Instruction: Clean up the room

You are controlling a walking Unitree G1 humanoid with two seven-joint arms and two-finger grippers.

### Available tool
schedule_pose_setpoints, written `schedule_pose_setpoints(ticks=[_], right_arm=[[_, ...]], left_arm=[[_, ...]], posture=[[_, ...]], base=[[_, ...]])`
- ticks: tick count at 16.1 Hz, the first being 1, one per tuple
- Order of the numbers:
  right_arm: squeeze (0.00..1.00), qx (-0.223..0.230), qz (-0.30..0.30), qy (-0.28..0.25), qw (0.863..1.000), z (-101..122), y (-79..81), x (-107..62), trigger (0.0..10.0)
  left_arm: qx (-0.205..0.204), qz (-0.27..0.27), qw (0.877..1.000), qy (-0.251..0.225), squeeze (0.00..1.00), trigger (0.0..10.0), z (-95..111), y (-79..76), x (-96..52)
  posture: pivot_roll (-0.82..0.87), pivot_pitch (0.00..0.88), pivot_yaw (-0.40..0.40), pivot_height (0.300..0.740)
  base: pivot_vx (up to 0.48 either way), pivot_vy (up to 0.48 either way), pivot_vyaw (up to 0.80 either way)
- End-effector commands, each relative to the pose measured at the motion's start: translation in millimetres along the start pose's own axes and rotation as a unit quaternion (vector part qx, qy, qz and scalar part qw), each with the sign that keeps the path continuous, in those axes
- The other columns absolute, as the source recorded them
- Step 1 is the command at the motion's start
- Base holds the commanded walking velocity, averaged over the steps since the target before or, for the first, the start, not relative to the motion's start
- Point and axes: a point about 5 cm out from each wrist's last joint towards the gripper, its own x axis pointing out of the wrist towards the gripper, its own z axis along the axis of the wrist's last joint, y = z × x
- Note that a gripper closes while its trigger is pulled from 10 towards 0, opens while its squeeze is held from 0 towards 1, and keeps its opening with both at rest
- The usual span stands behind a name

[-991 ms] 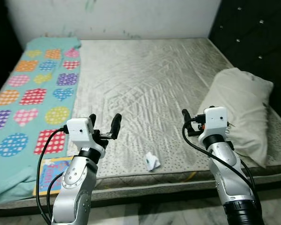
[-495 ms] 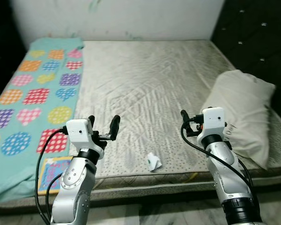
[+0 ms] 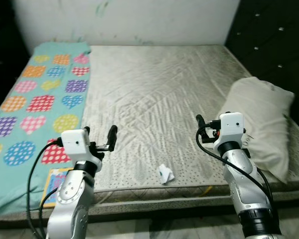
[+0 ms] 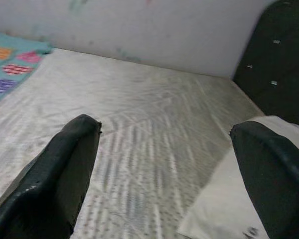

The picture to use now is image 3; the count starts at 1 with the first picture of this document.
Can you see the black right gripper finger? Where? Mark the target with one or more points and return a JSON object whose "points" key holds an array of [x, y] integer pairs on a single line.
{"points": [[201, 122]]}

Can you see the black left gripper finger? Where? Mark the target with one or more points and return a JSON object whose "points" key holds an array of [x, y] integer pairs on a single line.
{"points": [[86, 130], [111, 137]]}

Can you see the white pillow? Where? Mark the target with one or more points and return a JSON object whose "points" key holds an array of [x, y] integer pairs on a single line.
{"points": [[259, 114]]}

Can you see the colourful children's book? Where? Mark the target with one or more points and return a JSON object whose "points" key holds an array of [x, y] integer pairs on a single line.
{"points": [[52, 191]]}

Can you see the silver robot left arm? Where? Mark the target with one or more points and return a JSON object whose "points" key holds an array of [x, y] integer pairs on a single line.
{"points": [[70, 199]]}

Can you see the grey patterned mattress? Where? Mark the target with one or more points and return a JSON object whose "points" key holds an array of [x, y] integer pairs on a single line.
{"points": [[154, 99]]}

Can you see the crumpled white paper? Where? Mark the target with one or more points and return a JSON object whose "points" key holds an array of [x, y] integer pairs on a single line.
{"points": [[165, 174]]}

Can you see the teal heart-print blanket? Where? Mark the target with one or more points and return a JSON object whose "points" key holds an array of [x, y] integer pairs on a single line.
{"points": [[40, 79]]}

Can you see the black tufted headboard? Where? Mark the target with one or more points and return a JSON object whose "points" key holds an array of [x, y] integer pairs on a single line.
{"points": [[269, 40]]}

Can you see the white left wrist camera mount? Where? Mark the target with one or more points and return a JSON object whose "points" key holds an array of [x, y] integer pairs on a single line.
{"points": [[74, 144]]}

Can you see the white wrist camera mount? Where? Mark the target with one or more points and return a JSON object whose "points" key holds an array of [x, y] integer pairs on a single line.
{"points": [[74, 144], [229, 127]]}

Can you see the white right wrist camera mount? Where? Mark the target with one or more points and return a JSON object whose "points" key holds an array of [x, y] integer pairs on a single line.
{"points": [[229, 127]]}

